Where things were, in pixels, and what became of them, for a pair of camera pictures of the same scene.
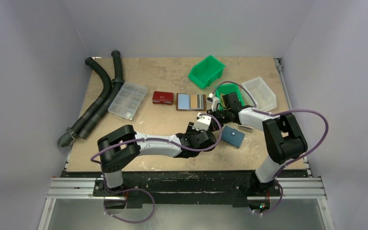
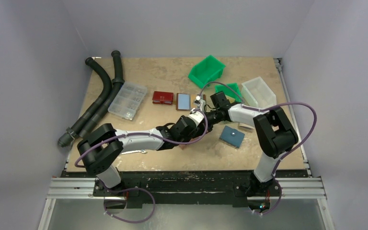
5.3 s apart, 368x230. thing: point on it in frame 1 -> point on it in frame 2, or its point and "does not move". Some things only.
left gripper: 189,129 -> 198,131
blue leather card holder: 232,136 does not move
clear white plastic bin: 264,96 does not move
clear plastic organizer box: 128,100 does not move
